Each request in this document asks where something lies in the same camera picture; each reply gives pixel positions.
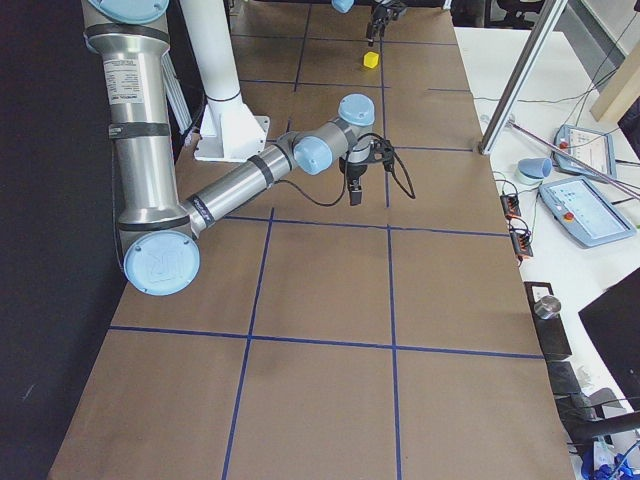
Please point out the metal cylinder weight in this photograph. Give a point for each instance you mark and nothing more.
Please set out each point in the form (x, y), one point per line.
(547, 307)

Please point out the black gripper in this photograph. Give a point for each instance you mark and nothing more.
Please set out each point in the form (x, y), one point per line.
(378, 16)
(354, 172)

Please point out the teach pendant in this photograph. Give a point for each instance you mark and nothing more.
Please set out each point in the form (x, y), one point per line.
(584, 213)
(589, 146)

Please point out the white mounting pole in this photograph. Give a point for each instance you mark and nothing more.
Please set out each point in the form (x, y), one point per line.
(229, 131)

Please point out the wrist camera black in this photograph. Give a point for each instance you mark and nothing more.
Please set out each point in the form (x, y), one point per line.
(381, 151)

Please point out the orange black power strip far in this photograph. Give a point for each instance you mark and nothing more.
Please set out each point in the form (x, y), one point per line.
(510, 205)

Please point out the black monitor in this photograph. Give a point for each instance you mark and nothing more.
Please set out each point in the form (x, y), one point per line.
(612, 323)

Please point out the orange black power strip near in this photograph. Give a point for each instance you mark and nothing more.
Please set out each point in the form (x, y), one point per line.
(521, 241)

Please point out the aluminium frame post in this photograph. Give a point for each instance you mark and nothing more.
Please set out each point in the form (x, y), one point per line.
(549, 16)

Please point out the blue tape roll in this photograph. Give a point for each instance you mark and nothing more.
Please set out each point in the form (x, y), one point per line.
(533, 170)

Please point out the near teach pendant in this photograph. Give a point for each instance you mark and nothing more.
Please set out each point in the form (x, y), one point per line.
(584, 213)

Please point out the yellow cube block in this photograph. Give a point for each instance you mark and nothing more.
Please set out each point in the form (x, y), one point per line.
(371, 59)

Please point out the black box on table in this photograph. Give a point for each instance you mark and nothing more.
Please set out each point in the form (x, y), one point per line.
(551, 334)

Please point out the far teach pendant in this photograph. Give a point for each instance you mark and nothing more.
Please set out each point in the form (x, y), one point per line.
(589, 146)

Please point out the orange black power strip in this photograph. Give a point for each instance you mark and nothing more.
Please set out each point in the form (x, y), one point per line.
(521, 241)
(510, 205)

